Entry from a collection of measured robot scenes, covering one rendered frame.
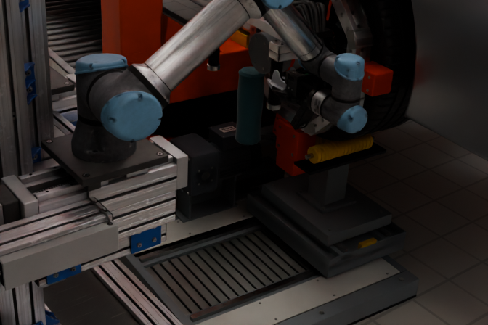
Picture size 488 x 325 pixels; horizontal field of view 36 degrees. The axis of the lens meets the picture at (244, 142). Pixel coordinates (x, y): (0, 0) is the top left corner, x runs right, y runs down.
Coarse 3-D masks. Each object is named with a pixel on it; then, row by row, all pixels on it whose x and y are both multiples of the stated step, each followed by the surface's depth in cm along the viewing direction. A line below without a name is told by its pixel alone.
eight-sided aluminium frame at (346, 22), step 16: (336, 0) 220; (352, 0) 219; (352, 16) 217; (256, 32) 257; (352, 32) 215; (368, 32) 217; (352, 48) 217; (368, 48) 219; (288, 112) 251; (304, 128) 245; (320, 128) 238
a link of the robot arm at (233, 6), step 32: (224, 0) 159; (256, 0) 159; (288, 0) 162; (192, 32) 158; (224, 32) 160; (160, 64) 157; (192, 64) 159; (96, 96) 159; (128, 96) 152; (160, 96) 157; (128, 128) 156
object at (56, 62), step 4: (52, 52) 350; (52, 56) 346; (56, 56) 346; (52, 60) 341; (56, 60) 341; (60, 60) 342; (52, 64) 342; (56, 64) 338; (60, 64) 338; (64, 64) 338; (56, 68) 339; (60, 68) 334; (64, 68) 333; (68, 68) 334; (72, 68) 334; (60, 72) 336; (64, 72) 331; (68, 72) 330; (72, 72) 330; (64, 76) 333
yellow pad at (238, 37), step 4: (240, 28) 290; (236, 32) 288; (240, 32) 286; (244, 32) 286; (248, 32) 286; (232, 36) 291; (236, 36) 288; (240, 36) 286; (244, 36) 284; (248, 36) 283; (232, 40) 291; (236, 40) 289; (240, 40) 286; (244, 40) 284; (248, 40) 284; (240, 44) 287; (244, 44) 285
